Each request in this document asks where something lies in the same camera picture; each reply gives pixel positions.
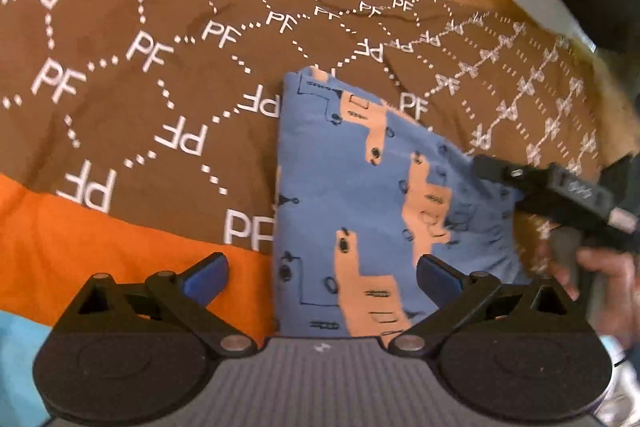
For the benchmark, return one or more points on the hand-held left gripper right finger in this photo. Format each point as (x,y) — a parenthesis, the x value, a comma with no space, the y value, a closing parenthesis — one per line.
(440,281)

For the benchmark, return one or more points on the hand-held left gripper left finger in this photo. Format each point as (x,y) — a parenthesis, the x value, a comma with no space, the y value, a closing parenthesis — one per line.
(210,278)

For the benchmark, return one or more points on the person's right hand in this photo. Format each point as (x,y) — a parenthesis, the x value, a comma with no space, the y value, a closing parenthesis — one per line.
(610,287)

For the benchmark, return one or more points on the brown orange striped blanket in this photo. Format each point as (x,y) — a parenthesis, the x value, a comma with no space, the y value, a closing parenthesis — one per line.
(125,117)

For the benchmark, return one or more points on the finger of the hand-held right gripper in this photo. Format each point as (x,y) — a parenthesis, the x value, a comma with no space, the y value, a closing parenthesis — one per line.
(500,172)

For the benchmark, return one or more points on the white floral bed sheet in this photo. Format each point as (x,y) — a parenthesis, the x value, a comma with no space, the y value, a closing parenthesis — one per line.
(620,387)

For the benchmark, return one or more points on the blue printed pants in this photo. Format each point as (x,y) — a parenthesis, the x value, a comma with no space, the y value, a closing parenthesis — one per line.
(360,187)

